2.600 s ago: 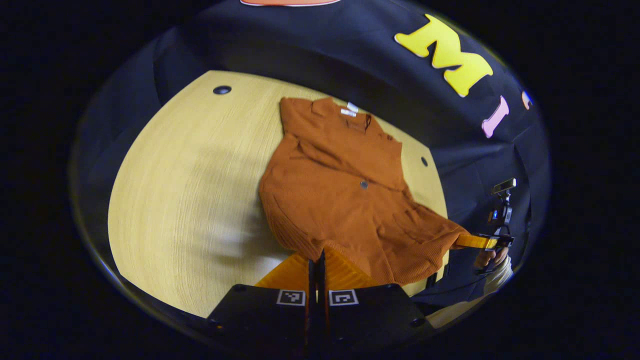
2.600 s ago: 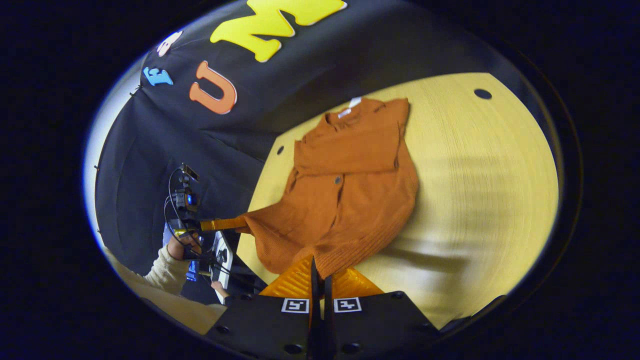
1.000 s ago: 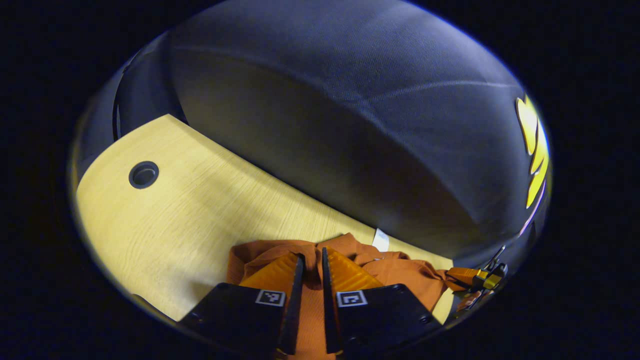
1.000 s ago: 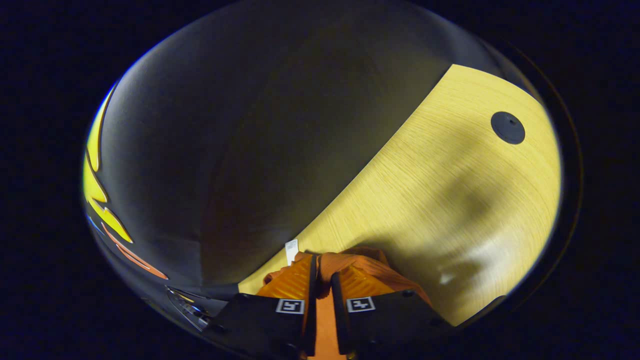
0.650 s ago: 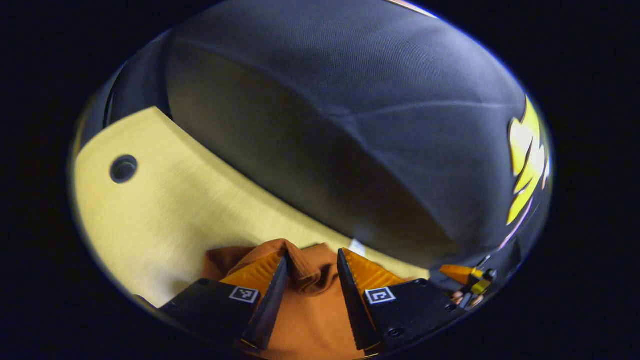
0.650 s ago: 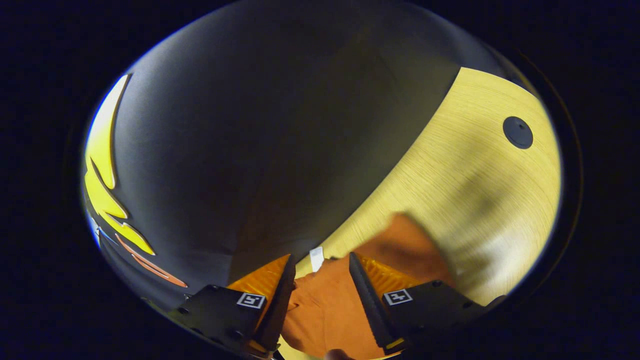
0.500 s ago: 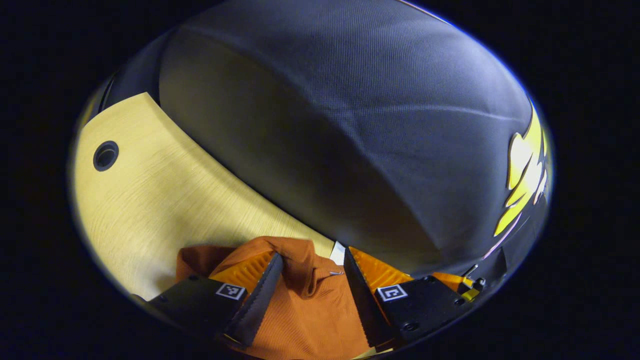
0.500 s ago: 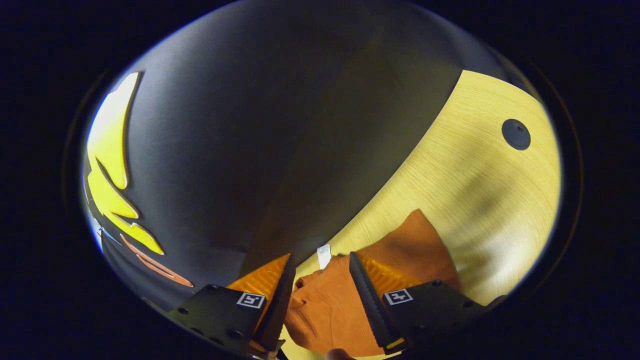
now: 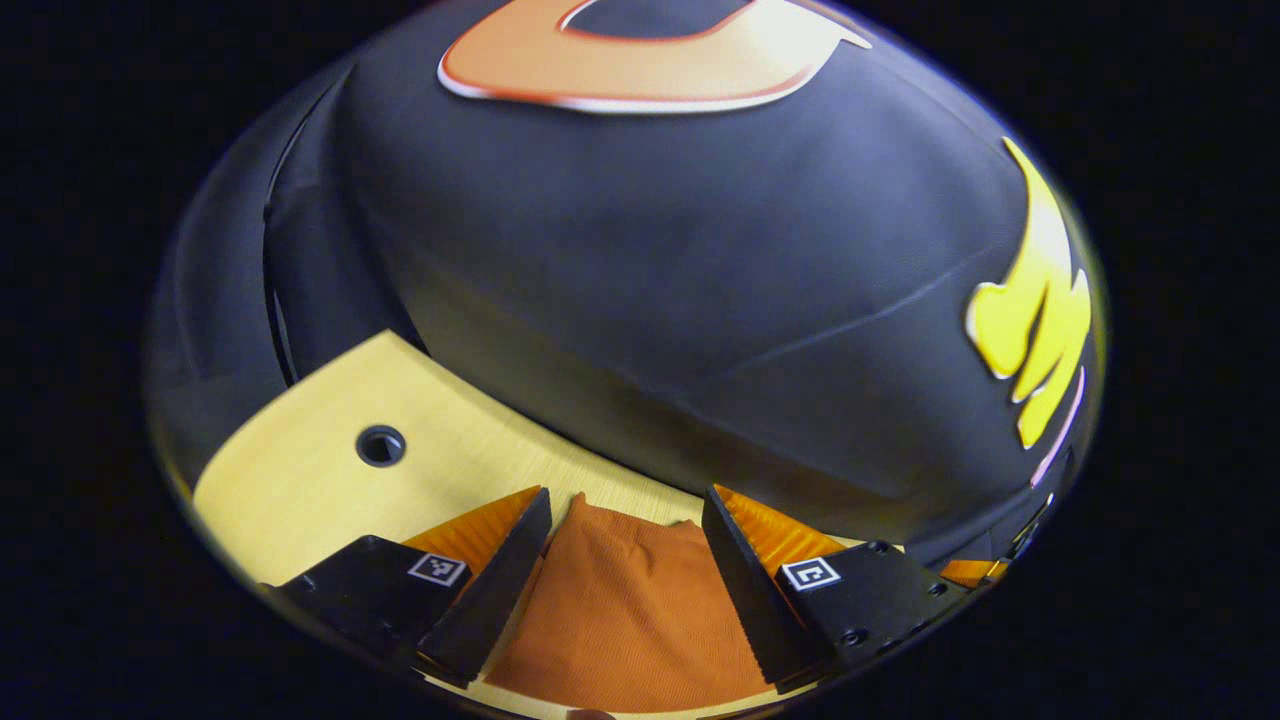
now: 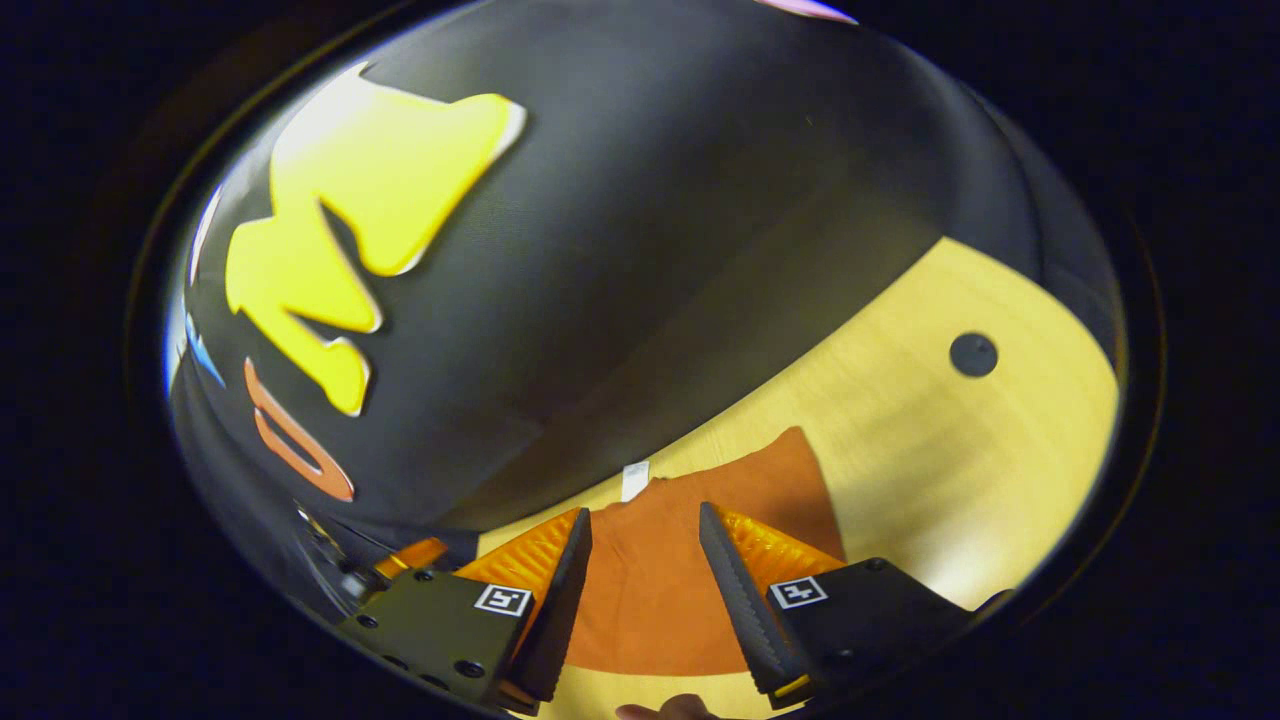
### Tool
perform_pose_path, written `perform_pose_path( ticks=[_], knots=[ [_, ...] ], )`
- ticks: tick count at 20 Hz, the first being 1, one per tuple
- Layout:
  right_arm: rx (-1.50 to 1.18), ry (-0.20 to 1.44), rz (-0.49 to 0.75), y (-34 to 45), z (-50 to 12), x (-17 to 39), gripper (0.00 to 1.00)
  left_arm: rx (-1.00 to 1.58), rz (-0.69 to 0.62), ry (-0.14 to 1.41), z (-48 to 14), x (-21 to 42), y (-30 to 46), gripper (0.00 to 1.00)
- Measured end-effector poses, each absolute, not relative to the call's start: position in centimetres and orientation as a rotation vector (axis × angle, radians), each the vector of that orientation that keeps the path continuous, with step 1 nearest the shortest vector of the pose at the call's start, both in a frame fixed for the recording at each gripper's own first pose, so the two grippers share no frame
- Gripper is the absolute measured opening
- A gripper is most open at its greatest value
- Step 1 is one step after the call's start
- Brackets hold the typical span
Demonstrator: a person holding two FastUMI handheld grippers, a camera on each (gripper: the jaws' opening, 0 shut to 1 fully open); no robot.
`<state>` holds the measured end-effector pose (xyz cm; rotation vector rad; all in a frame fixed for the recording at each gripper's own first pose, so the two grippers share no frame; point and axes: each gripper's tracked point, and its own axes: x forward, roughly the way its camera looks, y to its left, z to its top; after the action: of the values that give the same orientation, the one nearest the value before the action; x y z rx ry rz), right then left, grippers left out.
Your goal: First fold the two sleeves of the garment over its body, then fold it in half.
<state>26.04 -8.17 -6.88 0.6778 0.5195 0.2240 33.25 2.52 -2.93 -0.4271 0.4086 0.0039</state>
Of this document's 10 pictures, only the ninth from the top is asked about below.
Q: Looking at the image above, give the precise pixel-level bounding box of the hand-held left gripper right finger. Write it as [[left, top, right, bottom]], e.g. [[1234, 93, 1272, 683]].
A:
[[701, 485, 970, 695]]

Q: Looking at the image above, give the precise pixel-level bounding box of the black backdrop cloth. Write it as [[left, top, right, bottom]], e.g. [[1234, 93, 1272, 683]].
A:
[[145, 0, 1106, 576]]

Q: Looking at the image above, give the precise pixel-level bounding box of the orange knit garment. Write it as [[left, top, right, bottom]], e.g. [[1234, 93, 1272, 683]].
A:
[[485, 492, 791, 713]]

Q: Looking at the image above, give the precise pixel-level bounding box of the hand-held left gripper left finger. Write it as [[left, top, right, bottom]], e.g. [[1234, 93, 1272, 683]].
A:
[[260, 486, 554, 691]]

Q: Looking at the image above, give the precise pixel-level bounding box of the black cable grommet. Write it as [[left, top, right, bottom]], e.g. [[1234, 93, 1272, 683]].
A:
[[356, 425, 407, 468]]

